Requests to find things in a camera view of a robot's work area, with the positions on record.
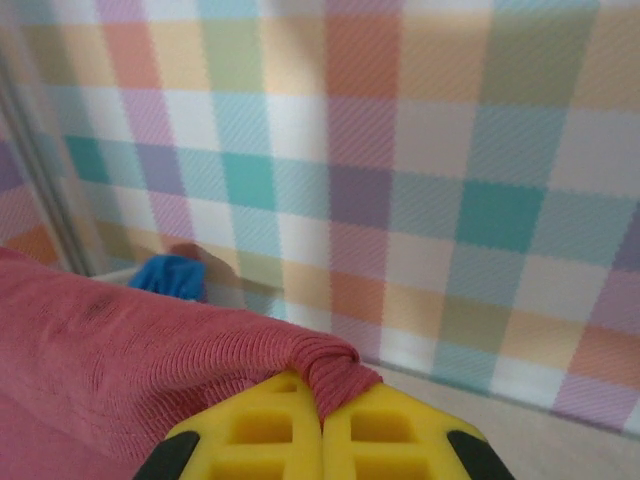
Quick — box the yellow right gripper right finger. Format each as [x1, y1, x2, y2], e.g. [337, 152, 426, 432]
[322, 382, 516, 480]

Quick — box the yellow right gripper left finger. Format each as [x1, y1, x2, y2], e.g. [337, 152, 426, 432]
[132, 370, 326, 480]

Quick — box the dark red ribbed tank top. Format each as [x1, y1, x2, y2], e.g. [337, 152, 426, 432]
[0, 244, 386, 480]

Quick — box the blue tank top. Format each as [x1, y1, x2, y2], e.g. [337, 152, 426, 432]
[127, 253, 207, 304]

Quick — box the aluminium frame post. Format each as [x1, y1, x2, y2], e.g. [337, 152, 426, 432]
[0, 29, 97, 277]

